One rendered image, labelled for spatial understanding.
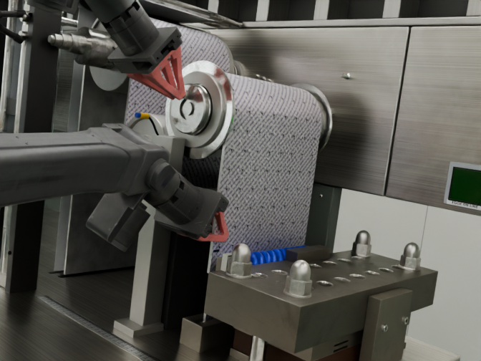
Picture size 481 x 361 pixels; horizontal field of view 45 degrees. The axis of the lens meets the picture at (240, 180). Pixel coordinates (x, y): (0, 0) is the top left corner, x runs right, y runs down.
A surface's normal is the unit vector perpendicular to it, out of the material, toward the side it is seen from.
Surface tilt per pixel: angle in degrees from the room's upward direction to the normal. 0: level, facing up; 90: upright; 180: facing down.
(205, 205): 60
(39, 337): 0
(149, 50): 49
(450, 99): 90
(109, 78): 90
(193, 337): 90
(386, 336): 90
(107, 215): 72
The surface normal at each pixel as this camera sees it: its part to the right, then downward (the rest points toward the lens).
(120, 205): -0.18, -0.24
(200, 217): -0.51, -0.51
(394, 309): 0.73, 0.16
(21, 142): 0.43, -0.87
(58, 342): 0.13, -0.99
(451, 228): -0.67, -0.01
